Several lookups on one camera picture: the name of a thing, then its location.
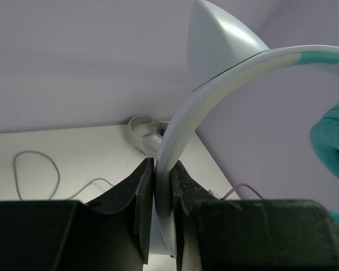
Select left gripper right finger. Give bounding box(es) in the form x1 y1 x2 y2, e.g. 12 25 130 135
171 162 339 270

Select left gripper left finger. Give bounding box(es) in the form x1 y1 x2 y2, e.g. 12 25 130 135
0 158 154 270

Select teal cat ear headphones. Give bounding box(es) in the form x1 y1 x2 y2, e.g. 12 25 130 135
150 1 339 256

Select white grey headphones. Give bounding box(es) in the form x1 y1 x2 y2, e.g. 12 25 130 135
126 114 169 158

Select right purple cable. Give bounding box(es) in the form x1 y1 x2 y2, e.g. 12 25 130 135
223 183 263 200

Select grey headphone cable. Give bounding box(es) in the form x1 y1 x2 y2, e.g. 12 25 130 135
13 151 115 201

